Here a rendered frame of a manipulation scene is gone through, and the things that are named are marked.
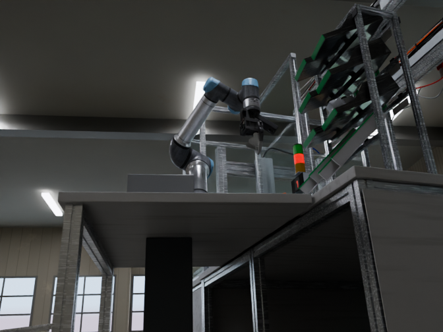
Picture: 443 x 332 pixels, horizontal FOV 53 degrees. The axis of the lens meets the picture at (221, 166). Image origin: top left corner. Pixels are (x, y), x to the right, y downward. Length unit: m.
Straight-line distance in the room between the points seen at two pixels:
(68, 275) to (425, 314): 0.86
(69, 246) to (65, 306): 0.15
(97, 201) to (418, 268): 0.82
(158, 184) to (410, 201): 0.85
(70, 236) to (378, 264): 0.77
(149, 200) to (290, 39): 3.62
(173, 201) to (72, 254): 0.29
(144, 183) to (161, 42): 3.13
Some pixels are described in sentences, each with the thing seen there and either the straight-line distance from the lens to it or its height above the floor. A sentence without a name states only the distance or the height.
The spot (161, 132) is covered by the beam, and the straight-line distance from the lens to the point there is 5.77.
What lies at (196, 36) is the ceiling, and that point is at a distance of 4.53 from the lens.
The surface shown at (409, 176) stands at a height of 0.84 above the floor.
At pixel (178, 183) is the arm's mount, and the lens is 1.60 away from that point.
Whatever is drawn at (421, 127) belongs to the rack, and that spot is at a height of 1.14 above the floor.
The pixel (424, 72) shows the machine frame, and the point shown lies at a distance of 3.04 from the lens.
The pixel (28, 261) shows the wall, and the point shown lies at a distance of 10.81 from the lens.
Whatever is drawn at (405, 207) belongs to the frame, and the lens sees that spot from 1.19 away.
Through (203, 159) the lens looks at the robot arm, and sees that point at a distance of 2.17.
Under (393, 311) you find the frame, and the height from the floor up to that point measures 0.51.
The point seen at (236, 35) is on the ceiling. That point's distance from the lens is 4.54.
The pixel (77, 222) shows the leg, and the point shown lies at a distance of 1.24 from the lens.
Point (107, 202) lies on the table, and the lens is 1.23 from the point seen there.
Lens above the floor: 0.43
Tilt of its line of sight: 24 degrees up
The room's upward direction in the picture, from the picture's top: 2 degrees counter-clockwise
